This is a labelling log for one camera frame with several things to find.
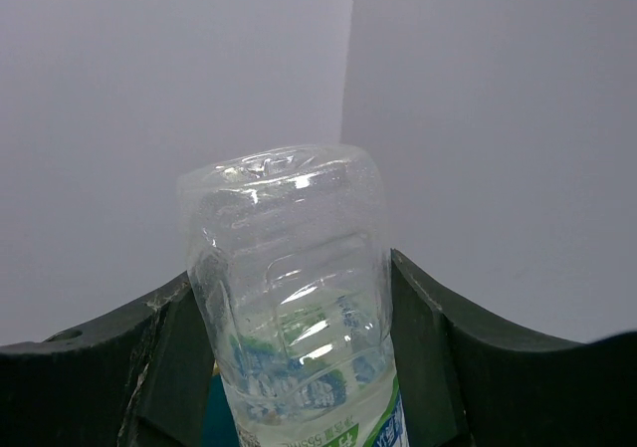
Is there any green label water bottle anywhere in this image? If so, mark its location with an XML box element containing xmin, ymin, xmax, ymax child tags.
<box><xmin>177</xmin><ymin>144</ymin><xmax>408</xmax><ymax>446</ymax></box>

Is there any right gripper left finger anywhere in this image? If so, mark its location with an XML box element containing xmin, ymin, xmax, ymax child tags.
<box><xmin>1</xmin><ymin>274</ymin><xmax>214</xmax><ymax>446</ymax></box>

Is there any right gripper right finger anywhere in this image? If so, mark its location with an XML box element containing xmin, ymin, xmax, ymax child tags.
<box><xmin>391</xmin><ymin>252</ymin><xmax>636</xmax><ymax>446</ymax></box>

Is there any teal bin with yellow rim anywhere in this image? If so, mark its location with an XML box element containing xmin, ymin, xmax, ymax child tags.
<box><xmin>201</xmin><ymin>363</ymin><xmax>240</xmax><ymax>447</ymax></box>

